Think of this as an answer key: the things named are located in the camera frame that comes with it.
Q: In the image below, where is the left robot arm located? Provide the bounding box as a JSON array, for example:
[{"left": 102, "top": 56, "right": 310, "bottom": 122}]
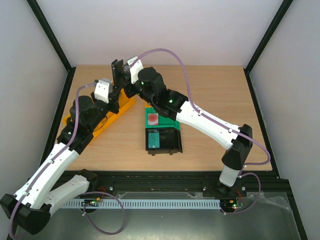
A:
[{"left": 0, "top": 80, "right": 121, "bottom": 235}]

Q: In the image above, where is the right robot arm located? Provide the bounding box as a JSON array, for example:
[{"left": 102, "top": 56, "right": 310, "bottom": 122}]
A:
[{"left": 120, "top": 64, "right": 253, "bottom": 196}]

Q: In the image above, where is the red circle card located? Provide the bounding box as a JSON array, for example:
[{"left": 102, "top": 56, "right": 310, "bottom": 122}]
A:
[{"left": 147, "top": 113, "right": 159, "bottom": 126}]

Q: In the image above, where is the teal card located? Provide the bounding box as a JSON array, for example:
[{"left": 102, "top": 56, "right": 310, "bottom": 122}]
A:
[{"left": 147, "top": 132, "right": 160, "bottom": 149}]

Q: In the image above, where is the long yellow divided tray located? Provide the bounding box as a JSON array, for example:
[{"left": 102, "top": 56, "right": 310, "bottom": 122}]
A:
[{"left": 75, "top": 91, "right": 136, "bottom": 141}]

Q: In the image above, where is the black storage bin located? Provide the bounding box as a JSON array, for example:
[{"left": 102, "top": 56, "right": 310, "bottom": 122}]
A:
[{"left": 145, "top": 127, "right": 183, "bottom": 156}]

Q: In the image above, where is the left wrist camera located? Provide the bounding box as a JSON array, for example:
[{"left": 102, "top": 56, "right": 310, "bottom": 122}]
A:
[{"left": 93, "top": 78, "right": 113, "bottom": 104}]

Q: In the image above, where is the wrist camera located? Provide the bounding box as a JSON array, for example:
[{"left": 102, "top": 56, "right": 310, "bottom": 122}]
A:
[
  {"left": 93, "top": 78, "right": 113, "bottom": 104},
  {"left": 123, "top": 56, "right": 144, "bottom": 84}
]

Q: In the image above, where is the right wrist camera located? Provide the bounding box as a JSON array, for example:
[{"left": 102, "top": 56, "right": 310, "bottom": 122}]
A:
[{"left": 123, "top": 56, "right": 144, "bottom": 84}]

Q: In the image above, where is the left black frame post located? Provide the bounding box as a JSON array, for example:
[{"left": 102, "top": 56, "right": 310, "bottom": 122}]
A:
[{"left": 26, "top": 0, "right": 76, "bottom": 73}]

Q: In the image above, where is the black frame post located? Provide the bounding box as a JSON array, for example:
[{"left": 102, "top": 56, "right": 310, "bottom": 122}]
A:
[
  {"left": 244, "top": 0, "right": 294, "bottom": 74},
  {"left": 26, "top": 0, "right": 76, "bottom": 73}
]

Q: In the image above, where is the grey slotted cable duct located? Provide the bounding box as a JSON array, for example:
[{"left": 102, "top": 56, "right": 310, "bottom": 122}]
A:
[{"left": 62, "top": 198, "right": 222, "bottom": 210}]

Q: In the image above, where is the black aluminium frame rail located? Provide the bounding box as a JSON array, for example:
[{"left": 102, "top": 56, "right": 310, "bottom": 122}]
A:
[{"left": 24, "top": 170, "right": 291, "bottom": 198}]

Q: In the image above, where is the right black frame post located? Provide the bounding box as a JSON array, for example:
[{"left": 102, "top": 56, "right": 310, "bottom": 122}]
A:
[{"left": 244, "top": 0, "right": 294, "bottom": 74}]

